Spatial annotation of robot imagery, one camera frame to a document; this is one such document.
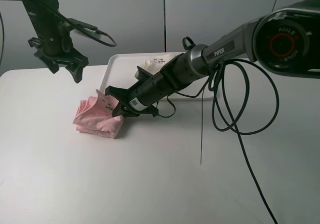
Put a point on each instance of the pink towel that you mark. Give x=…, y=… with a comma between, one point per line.
x=95, y=116

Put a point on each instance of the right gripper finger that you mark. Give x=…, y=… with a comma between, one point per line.
x=125, y=111

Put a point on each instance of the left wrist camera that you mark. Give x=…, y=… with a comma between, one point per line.
x=89, y=30

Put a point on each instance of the cream white towel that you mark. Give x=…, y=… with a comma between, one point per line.
x=154, y=63

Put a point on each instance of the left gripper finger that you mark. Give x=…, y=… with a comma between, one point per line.
x=76, y=72
x=54, y=68

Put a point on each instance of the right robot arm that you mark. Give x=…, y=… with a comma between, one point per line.
x=285, y=42

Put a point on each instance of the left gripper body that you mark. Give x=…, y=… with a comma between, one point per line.
x=53, y=41

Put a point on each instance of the white plastic tray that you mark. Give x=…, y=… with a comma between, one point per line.
x=121, y=69

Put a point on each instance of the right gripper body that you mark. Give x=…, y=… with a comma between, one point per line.
x=148, y=90

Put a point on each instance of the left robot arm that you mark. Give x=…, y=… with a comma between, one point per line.
x=49, y=5

